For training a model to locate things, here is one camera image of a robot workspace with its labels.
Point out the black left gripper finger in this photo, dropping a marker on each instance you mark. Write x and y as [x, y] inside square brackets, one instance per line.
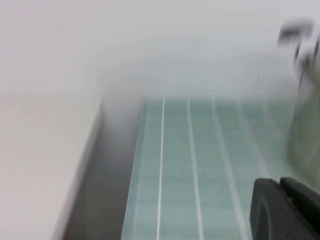
[280, 215]

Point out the green checked tablecloth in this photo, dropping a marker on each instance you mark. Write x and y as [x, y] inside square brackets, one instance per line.
[200, 175]

